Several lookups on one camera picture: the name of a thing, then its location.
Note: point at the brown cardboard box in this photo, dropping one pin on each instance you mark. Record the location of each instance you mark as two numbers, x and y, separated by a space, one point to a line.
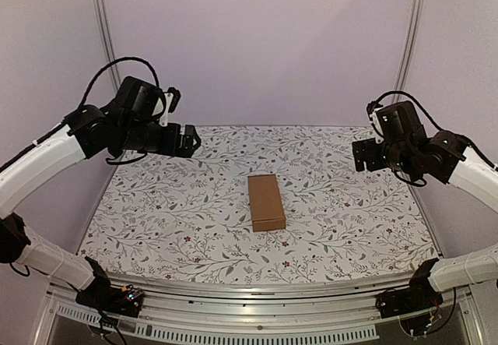
265 201

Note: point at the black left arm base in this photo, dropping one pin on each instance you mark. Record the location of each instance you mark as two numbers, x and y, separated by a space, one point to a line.
101 296

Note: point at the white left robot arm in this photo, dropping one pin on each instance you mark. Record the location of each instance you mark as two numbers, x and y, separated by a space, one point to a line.
80 136

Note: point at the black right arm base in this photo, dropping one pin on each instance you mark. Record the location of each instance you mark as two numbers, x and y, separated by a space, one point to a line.
417 296

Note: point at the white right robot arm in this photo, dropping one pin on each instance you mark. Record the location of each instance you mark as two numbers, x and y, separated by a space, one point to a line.
451 159

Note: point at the aluminium frame post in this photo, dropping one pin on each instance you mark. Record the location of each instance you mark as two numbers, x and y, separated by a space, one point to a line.
415 14
104 30

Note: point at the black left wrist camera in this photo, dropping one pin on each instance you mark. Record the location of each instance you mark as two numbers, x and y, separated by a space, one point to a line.
139 101

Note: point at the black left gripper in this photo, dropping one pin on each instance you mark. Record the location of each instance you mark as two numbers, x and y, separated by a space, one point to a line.
172 147

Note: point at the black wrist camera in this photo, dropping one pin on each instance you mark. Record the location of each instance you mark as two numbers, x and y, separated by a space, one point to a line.
139 101
398 122

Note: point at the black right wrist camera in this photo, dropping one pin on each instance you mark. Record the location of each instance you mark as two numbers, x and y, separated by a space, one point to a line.
398 122

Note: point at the right aluminium frame post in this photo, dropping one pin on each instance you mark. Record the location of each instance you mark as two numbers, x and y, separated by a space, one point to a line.
415 14

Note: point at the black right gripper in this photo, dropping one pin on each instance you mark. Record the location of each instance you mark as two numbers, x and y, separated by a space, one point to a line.
368 153

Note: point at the floral patterned table mat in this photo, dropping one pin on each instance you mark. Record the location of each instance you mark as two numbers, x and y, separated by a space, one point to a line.
190 220

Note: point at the aluminium front table rail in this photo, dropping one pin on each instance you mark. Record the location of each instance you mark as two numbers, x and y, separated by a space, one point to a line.
175 312

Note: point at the left aluminium frame post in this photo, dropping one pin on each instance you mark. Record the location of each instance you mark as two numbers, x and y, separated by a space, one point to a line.
104 30

